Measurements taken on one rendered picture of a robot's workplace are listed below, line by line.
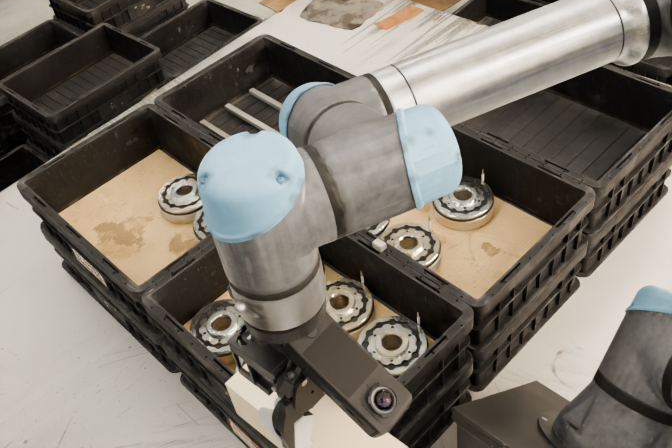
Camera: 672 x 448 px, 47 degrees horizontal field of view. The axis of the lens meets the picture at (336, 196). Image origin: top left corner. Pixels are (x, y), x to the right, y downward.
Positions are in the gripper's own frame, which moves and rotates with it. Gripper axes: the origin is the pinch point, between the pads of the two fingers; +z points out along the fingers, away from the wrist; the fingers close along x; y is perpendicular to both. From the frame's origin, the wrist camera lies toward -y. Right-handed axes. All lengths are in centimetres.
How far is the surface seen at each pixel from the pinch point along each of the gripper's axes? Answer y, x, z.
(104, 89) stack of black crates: 148, -56, 50
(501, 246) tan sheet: 13, -51, 26
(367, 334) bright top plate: 17.4, -22.9, 22.9
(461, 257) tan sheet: 16, -45, 26
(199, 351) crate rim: 30.2, -3.3, 15.6
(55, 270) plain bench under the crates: 86, -5, 38
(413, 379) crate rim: 4.6, -17.7, 16.3
